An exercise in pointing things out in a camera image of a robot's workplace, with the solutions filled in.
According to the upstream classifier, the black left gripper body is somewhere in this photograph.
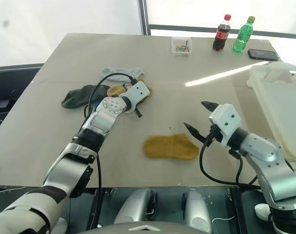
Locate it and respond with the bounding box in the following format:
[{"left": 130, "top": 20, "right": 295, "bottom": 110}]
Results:
[{"left": 134, "top": 96, "right": 150, "bottom": 110}]

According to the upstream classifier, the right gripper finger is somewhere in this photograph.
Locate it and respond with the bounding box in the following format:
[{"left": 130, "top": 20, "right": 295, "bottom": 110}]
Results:
[
  {"left": 200, "top": 100, "right": 220, "bottom": 113},
  {"left": 183, "top": 121, "right": 207, "bottom": 144}
]

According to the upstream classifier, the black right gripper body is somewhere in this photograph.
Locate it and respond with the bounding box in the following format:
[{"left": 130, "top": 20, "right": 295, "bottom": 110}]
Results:
[{"left": 204, "top": 123, "right": 224, "bottom": 146}]

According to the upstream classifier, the mustard yellow sock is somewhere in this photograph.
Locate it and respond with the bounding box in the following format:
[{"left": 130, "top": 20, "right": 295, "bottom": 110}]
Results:
[
  {"left": 106, "top": 84, "right": 154, "bottom": 104},
  {"left": 143, "top": 133, "right": 199, "bottom": 160}
]

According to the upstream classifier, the light grey sock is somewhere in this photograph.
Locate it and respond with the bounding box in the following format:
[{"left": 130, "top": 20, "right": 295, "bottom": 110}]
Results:
[{"left": 100, "top": 66, "right": 145, "bottom": 82}]

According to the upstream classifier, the dark green sock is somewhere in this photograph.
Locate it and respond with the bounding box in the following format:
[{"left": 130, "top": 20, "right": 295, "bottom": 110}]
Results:
[{"left": 61, "top": 84, "right": 111, "bottom": 110}]

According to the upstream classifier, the white plastic basket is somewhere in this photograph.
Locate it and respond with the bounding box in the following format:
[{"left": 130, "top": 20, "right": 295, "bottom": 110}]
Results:
[{"left": 246, "top": 61, "right": 296, "bottom": 161}]

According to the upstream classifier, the clear plastic box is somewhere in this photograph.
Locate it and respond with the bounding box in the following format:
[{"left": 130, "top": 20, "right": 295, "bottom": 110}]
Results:
[{"left": 171, "top": 36, "right": 193, "bottom": 57}]

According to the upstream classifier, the cola bottle red cap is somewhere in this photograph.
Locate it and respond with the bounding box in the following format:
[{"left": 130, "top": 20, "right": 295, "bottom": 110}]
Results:
[{"left": 212, "top": 14, "right": 232, "bottom": 52}]

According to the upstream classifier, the black smartphone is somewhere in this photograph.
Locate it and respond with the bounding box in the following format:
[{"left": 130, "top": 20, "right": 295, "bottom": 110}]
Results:
[{"left": 247, "top": 48, "right": 279, "bottom": 61}]

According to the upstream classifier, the green plastic bottle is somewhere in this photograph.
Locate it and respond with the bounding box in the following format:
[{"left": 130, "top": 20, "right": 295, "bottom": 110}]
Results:
[{"left": 233, "top": 16, "right": 256, "bottom": 54}]

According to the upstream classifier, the silver right robot thigh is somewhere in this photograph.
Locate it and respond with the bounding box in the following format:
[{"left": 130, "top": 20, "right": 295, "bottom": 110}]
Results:
[{"left": 181, "top": 189, "right": 213, "bottom": 234}]

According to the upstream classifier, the silver robot thigh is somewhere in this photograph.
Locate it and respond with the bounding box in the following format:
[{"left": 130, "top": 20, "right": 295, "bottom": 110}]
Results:
[
  {"left": 113, "top": 189, "right": 158, "bottom": 226},
  {"left": 181, "top": 189, "right": 213, "bottom": 234}
]

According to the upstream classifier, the black table leg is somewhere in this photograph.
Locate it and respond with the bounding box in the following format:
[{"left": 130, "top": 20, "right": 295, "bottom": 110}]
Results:
[{"left": 229, "top": 187, "right": 248, "bottom": 234}]

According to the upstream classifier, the white shoe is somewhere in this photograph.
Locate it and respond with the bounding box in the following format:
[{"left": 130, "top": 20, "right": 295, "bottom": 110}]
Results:
[{"left": 254, "top": 203, "right": 273, "bottom": 220}]

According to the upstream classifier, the silver left robot thigh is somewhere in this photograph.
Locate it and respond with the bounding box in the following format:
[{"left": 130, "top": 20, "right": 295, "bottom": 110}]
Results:
[{"left": 113, "top": 189, "right": 158, "bottom": 226}]

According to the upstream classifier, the grey robot torso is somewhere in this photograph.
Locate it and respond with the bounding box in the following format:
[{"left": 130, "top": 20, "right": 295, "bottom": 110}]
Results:
[{"left": 77, "top": 220, "right": 212, "bottom": 234}]

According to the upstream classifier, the dark furniture beside table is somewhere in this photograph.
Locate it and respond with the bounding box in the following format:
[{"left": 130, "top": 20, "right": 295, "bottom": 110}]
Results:
[{"left": 0, "top": 63, "right": 45, "bottom": 127}]

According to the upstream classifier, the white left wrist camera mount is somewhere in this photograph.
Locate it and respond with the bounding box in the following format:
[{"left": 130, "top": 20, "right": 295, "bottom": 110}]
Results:
[{"left": 118, "top": 82, "right": 150, "bottom": 115}]

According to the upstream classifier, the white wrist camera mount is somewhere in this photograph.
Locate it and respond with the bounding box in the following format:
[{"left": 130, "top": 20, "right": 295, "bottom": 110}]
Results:
[
  {"left": 118, "top": 82, "right": 150, "bottom": 115},
  {"left": 208, "top": 103, "right": 242, "bottom": 148}
]

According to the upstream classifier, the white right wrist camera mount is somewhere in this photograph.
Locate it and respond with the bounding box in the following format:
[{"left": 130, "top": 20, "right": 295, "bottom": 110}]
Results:
[{"left": 208, "top": 103, "right": 242, "bottom": 148}]

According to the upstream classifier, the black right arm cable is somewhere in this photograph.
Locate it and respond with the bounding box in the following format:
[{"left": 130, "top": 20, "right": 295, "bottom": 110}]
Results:
[{"left": 198, "top": 135, "right": 263, "bottom": 193}]

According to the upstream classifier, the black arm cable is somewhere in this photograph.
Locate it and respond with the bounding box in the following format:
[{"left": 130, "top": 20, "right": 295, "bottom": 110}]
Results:
[
  {"left": 83, "top": 73, "right": 138, "bottom": 231},
  {"left": 198, "top": 135, "right": 263, "bottom": 193}
]

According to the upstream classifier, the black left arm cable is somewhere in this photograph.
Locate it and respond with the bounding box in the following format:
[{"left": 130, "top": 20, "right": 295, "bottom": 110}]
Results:
[{"left": 83, "top": 73, "right": 138, "bottom": 231}]

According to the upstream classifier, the thin white floor cable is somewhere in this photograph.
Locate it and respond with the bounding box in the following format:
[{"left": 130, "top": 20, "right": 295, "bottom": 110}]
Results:
[{"left": 212, "top": 215, "right": 236, "bottom": 224}]

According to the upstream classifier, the dark window frame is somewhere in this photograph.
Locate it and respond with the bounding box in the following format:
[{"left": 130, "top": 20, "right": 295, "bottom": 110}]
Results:
[{"left": 138, "top": 0, "right": 296, "bottom": 41}]

